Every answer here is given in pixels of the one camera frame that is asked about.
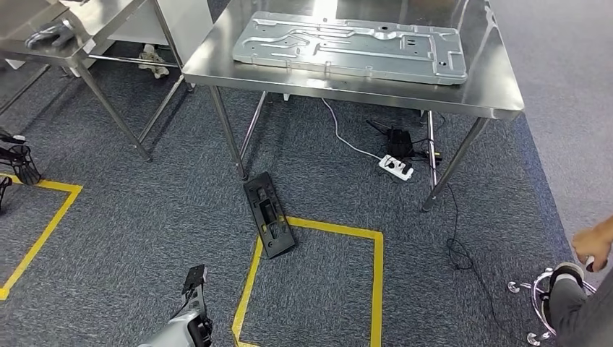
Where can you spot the black plastic plate bracket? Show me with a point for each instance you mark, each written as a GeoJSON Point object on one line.
{"type": "Point", "coordinates": [268, 215]}

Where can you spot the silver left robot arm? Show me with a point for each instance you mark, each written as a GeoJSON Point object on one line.
{"type": "Point", "coordinates": [167, 333]}

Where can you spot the stainless steel workbench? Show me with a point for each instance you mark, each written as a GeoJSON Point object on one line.
{"type": "Point", "coordinates": [479, 96]}

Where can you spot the white power strip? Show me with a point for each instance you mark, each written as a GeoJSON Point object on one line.
{"type": "Point", "coordinates": [395, 167]}

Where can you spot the black power adapter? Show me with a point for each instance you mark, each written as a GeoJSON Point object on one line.
{"type": "Point", "coordinates": [400, 141]}

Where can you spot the stamped sheet metal panel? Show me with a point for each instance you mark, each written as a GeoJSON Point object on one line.
{"type": "Point", "coordinates": [345, 52]}

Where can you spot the yellow floor tape square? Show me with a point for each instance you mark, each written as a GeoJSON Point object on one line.
{"type": "Point", "coordinates": [378, 287]}

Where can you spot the white crumpled cloth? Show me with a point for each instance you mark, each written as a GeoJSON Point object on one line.
{"type": "Point", "coordinates": [153, 62]}

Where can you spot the white cabinet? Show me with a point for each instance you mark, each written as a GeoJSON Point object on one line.
{"type": "Point", "coordinates": [187, 24]}

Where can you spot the chrome base stool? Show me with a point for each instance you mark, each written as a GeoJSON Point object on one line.
{"type": "Point", "coordinates": [534, 297]}

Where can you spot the stainless steel side table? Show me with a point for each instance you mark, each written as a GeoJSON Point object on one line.
{"type": "Point", "coordinates": [95, 19]}

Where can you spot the black humanoid robot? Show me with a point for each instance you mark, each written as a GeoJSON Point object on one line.
{"type": "Point", "coordinates": [24, 167]}

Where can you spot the grey work glove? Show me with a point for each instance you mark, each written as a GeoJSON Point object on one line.
{"type": "Point", "coordinates": [48, 33]}

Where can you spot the person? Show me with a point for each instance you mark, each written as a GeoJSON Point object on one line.
{"type": "Point", "coordinates": [574, 311]}

